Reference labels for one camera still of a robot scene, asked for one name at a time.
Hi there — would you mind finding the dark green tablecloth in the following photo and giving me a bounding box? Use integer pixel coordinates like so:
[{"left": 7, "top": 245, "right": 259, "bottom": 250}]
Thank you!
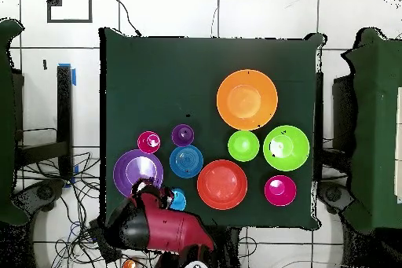
[{"left": 99, "top": 27, "right": 324, "bottom": 230}]

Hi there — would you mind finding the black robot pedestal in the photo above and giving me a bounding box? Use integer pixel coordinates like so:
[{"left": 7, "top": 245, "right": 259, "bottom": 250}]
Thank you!
[{"left": 213, "top": 226, "right": 241, "bottom": 268}]

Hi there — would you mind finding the blue tape strip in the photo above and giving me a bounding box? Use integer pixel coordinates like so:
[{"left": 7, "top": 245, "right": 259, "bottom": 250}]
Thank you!
[{"left": 57, "top": 62, "right": 77, "bottom": 86}]

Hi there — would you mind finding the black cable tangle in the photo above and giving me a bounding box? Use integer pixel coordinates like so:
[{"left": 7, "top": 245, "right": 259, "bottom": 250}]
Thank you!
[{"left": 18, "top": 151, "right": 106, "bottom": 268}]

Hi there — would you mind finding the black camera cable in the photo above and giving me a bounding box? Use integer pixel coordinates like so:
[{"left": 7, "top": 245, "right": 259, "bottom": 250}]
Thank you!
[{"left": 111, "top": 0, "right": 143, "bottom": 38}]

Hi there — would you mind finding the large orange bowl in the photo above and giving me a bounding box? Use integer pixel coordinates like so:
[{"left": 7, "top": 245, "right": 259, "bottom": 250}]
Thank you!
[{"left": 216, "top": 68, "right": 280, "bottom": 131}]

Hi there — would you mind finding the pink cup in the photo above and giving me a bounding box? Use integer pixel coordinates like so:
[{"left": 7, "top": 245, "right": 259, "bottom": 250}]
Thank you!
[{"left": 137, "top": 130, "right": 162, "bottom": 155}]

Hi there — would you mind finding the purple cup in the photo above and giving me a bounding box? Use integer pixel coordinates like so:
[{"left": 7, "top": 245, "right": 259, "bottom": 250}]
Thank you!
[{"left": 170, "top": 123, "right": 195, "bottom": 148}]

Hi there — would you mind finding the grey chair base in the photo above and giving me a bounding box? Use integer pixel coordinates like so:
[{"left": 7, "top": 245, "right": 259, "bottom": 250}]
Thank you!
[
  {"left": 12, "top": 178, "right": 67, "bottom": 214},
  {"left": 316, "top": 181, "right": 356, "bottom": 215}
]

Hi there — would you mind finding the red bowl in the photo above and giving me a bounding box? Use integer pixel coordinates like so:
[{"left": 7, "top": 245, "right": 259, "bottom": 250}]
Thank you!
[{"left": 196, "top": 159, "right": 249, "bottom": 211}]

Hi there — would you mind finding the black metal stand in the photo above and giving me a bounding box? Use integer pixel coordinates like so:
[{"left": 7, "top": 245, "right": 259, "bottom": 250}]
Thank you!
[{"left": 13, "top": 64, "right": 74, "bottom": 181}]

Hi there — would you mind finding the purple bowl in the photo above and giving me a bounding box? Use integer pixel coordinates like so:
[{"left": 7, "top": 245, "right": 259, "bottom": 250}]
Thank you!
[{"left": 112, "top": 149, "right": 165, "bottom": 199}]

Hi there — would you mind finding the small green bowl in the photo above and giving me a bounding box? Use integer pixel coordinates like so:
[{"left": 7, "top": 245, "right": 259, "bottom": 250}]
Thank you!
[{"left": 227, "top": 130, "right": 261, "bottom": 163}]

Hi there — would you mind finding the pink bowl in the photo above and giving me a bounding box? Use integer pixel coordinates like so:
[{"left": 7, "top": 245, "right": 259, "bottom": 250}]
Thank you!
[{"left": 264, "top": 174, "right": 298, "bottom": 207}]

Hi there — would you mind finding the blue bowl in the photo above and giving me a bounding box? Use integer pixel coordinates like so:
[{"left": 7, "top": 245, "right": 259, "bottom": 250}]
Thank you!
[{"left": 169, "top": 144, "right": 204, "bottom": 179}]

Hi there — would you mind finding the blue cup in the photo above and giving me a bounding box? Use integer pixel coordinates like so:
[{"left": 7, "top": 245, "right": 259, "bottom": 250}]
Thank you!
[{"left": 169, "top": 187, "right": 188, "bottom": 211}]

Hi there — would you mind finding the large green bowl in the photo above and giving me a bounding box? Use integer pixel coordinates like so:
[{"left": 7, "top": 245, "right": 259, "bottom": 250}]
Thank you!
[{"left": 262, "top": 124, "right": 311, "bottom": 172}]

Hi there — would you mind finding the green clothed side table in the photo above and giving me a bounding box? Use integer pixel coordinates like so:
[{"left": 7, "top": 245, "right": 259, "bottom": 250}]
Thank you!
[
  {"left": 340, "top": 27, "right": 402, "bottom": 234},
  {"left": 0, "top": 18, "right": 31, "bottom": 226}
]

